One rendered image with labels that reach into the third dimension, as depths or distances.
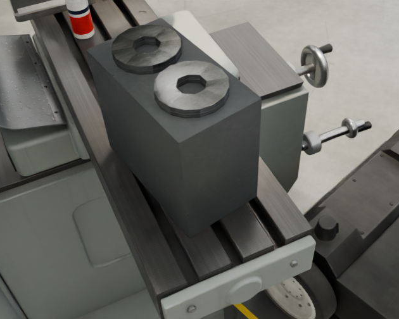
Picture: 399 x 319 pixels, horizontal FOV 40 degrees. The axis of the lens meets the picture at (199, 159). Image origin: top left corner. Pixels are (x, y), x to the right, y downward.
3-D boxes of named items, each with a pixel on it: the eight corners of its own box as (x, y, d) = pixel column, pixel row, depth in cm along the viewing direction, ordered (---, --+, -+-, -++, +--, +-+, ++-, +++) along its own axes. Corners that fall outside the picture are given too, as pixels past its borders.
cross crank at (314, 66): (313, 66, 153) (318, 31, 144) (337, 91, 145) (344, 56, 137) (263, 84, 149) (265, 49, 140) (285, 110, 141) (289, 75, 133)
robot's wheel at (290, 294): (331, 328, 123) (344, 283, 108) (317, 343, 121) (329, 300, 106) (265, 273, 133) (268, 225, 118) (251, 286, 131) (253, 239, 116)
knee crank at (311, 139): (362, 120, 150) (366, 104, 146) (375, 134, 147) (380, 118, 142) (293, 147, 145) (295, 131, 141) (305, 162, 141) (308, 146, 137)
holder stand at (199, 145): (173, 113, 90) (160, 7, 75) (258, 196, 78) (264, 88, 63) (109, 146, 86) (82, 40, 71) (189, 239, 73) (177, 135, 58)
